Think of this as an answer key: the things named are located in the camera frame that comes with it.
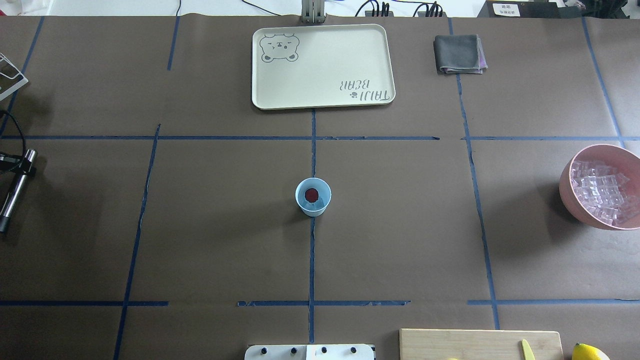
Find steel muddler black tip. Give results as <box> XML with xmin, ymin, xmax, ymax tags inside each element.
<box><xmin>0</xmin><ymin>148</ymin><xmax>38</xmax><ymax>234</ymax></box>

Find wooden cutting board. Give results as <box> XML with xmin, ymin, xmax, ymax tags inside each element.
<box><xmin>398</xmin><ymin>328</ymin><xmax>564</xmax><ymax>360</ymax></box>

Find cream bear serving tray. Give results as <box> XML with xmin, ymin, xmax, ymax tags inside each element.
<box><xmin>251</xmin><ymin>23</ymin><xmax>396</xmax><ymax>110</ymax></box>

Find aluminium frame post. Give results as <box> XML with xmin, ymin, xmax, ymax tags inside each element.
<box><xmin>301</xmin><ymin>0</ymin><xmax>326</xmax><ymax>24</ymax></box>

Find dark grey folded cloth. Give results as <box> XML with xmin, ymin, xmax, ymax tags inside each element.
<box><xmin>433</xmin><ymin>34</ymin><xmax>489</xmax><ymax>75</ymax></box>

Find red strawberry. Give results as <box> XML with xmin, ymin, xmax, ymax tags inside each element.
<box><xmin>304</xmin><ymin>187</ymin><xmax>320</xmax><ymax>204</ymax></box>

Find pink bowl of ice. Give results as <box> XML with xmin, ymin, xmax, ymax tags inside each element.
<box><xmin>558</xmin><ymin>144</ymin><xmax>640</xmax><ymax>231</ymax></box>

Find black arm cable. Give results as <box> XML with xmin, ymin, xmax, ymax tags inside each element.
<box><xmin>0</xmin><ymin>110</ymin><xmax>27</xmax><ymax>158</ymax></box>

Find light blue plastic cup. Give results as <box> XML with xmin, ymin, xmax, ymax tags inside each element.
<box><xmin>294</xmin><ymin>177</ymin><xmax>332</xmax><ymax>217</ymax></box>

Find white camera mast with base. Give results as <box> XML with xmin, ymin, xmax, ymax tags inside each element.
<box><xmin>244</xmin><ymin>343</ymin><xmax>377</xmax><ymax>360</ymax></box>

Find yellow lemon outer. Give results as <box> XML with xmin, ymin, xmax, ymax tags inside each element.
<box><xmin>571</xmin><ymin>342</ymin><xmax>610</xmax><ymax>360</ymax></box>

